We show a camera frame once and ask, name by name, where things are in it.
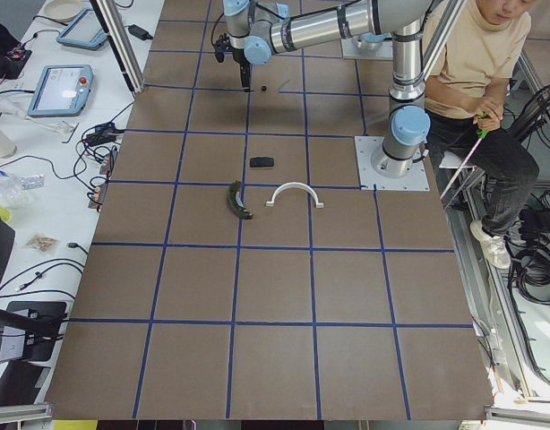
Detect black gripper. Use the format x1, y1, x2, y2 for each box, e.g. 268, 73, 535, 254
213, 33, 251, 92

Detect black brake pad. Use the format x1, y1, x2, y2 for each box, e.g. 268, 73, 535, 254
249, 157, 275, 168

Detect black power adapter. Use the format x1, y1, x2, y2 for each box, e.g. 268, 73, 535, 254
127, 24, 153, 40

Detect olive curved brake shoe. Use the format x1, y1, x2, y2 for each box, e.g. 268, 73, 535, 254
227, 180, 254, 220

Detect white curved plastic clamp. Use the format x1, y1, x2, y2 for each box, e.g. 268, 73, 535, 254
264, 181, 325, 209

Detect far blue teach pendant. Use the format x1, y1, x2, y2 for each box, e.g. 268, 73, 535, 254
56, 8, 107, 50

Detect blue teach pendant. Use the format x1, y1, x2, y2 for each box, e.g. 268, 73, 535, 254
56, 8, 107, 50
28, 64, 94, 118

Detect near blue teach pendant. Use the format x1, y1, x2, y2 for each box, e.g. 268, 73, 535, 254
28, 64, 94, 118

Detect white round plate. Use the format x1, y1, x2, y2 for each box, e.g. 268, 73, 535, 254
43, 0, 85, 22

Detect person in beige shirt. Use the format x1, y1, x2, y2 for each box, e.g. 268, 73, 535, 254
425, 1, 539, 269

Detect clear plastic water bottle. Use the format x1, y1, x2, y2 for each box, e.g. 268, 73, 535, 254
0, 170, 34, 209

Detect small bag of screws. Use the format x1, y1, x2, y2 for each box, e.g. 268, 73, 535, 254
25, 234, 59, 254

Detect black monitor stand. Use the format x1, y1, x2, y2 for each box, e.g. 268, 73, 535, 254
0, 301, 68, 362

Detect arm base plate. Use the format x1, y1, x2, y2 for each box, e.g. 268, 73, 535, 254
354, 136, 430, 192
341, 38, 393, 61

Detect aluminium frame post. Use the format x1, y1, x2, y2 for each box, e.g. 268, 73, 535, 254
90, 0, 145, 94

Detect green handled grabber stick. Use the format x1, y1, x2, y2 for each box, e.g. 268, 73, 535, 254
440, 128, 488, 201

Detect black cable bundle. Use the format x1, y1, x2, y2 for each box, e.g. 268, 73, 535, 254
507, 205, 550, 310

